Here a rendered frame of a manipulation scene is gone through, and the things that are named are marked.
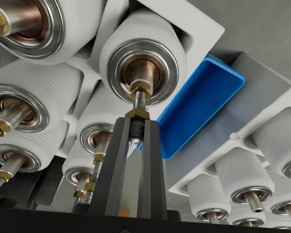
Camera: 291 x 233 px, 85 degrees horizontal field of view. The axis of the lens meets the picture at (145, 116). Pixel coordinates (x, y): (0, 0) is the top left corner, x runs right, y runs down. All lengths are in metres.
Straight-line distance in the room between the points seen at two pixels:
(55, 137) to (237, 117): 0.36
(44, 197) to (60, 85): 0.46
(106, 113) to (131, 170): 0.58
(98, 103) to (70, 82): 0.06
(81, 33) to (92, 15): 0.04
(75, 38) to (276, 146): 0.33
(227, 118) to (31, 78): 0.36
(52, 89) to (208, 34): 0.21
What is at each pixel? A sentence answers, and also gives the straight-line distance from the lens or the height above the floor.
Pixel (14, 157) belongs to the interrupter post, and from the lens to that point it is 0.34.
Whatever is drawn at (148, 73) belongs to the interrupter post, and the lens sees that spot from 0.16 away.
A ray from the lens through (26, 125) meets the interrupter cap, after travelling 0.27.
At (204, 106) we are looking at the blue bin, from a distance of 0.42.
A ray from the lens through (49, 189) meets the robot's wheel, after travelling 0.62.
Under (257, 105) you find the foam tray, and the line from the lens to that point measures 0.36.
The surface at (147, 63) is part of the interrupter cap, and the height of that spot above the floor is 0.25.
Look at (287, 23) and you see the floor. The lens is 0.51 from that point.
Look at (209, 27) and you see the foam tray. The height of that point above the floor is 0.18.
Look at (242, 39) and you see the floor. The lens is 0.47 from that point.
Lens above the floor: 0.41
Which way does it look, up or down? 51 degrees down
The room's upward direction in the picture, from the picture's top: 177 degrees counter-clockwise
